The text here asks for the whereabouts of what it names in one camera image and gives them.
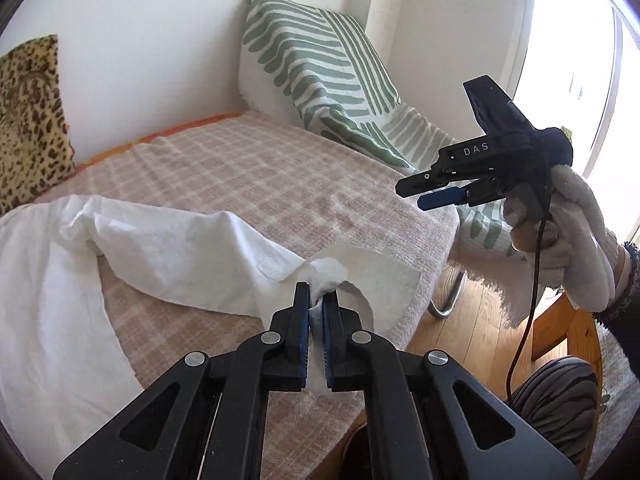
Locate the grey striped trousers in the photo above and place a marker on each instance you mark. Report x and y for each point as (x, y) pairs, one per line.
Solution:
(555, 400)

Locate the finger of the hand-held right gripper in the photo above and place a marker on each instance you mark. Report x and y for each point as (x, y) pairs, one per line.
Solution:
(440, 200)
(420, 185)

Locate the green striped white pillow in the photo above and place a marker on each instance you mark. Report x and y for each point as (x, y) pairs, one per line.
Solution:
(310, 60)

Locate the leopard print cushion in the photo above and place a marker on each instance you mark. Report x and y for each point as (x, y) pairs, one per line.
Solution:
(30, 125)

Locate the person's right forearm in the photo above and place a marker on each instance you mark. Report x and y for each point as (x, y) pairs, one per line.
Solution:
(627, 285)

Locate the white rug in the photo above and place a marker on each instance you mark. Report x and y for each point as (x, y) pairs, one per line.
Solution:
(615, 385)

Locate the window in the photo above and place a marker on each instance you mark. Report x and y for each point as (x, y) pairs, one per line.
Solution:
(560, 75)

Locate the white long-sleeved shirt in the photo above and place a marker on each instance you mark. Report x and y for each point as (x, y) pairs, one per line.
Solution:
(150, 260)

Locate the pink checked blanket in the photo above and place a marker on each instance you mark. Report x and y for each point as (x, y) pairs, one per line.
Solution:
(275, 175)

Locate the person's right hand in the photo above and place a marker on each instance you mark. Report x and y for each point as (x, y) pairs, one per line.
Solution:
(580, 240)

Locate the metal bed leg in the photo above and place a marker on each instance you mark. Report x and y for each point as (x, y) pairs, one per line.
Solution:
(452, 305)

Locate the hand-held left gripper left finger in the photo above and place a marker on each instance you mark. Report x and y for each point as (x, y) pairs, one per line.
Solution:
(300, 320)

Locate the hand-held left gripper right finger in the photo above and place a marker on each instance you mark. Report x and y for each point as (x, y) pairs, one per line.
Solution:
(332, 330)

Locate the orange bed sheet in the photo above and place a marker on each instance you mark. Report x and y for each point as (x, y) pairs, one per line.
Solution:
(150, 137)

